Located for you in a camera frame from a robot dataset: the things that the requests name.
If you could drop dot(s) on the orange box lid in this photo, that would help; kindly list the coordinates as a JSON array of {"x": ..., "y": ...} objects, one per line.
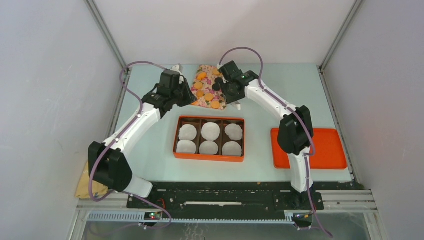
[{"x": 329, "y": 154}]

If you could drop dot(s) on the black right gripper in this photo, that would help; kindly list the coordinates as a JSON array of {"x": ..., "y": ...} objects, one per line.
[{"x": 228, "y": 99}]

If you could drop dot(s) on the swirl butter cookie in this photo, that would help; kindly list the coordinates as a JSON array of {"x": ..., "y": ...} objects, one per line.
[{"x": 199, "y": 94}]

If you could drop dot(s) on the round tan biscuit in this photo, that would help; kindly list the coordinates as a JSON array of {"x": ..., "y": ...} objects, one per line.
[
  {"x": 215, "y": 104},
  {"x": 209, "y": 97},
  {"x": 216, "y": 72},
  {"x": 198, "y": 85}
]

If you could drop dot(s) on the floral pink serving tray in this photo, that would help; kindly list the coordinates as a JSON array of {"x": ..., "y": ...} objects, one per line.
[{"x": 207, "y": 88}]

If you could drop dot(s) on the orange compartment cookie box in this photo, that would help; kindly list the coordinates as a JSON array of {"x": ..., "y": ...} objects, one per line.
[{"x": 198, "y": 122}]

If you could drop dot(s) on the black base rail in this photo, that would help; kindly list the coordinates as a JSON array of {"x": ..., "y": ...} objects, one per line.
[{"x": 232, "y": 200}]

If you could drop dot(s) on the aluminium frame rail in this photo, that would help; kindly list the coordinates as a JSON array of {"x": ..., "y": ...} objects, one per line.
[{"x": 330, "y": 202}]

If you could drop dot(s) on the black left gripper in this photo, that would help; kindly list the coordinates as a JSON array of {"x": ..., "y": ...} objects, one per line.
[{"x": 190, "y": 97}]

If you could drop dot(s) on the black sandwich cookie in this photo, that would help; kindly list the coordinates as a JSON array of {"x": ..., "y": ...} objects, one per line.
[
  {"x": 218, "y": 80},
  {"x": 216, "y": 87}
]

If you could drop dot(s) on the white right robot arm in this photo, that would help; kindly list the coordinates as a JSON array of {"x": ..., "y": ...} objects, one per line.
[{"x": 295, "y": 131}]

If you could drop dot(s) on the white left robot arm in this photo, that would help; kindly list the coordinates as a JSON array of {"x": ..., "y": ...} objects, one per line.
[{"x": 108, "y": 160}]

